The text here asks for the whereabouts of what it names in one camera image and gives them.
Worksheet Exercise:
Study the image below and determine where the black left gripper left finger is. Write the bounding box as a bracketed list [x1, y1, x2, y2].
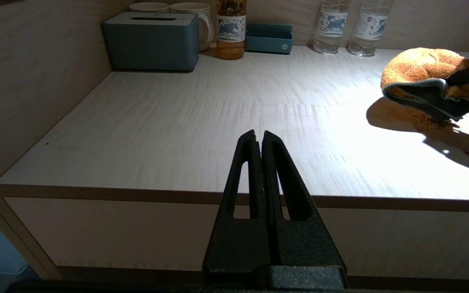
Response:
[202, 130, 272, 274]

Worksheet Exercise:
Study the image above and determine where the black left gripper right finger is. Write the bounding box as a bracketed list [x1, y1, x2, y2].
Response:
[261, 131, 345, 267]

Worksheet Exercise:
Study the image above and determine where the orange cloth with grey edge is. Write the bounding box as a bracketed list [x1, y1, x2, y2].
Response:
[380, 48, 469, 122]

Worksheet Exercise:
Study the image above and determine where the clear water bottle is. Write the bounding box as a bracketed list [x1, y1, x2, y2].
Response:
[313, 0, 350, 55]
[348, 0, 394, 57]

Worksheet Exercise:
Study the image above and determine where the small blue tray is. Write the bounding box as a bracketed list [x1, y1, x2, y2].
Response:
[244, 23, 294, 54]

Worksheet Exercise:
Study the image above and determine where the half-full amber tea bottle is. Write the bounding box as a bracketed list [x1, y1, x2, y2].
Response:
[216, 0, 247, 60]

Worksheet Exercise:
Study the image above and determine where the blue-grey tissue box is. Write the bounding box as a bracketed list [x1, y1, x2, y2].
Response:
[103, 11, 200, 72]

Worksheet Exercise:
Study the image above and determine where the white mug with handle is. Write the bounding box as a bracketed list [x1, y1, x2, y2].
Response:
[170, 2, 215, 51]

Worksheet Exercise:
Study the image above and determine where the white mug without visible handle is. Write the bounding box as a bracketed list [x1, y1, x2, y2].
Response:
[129, 2, 170, 13]

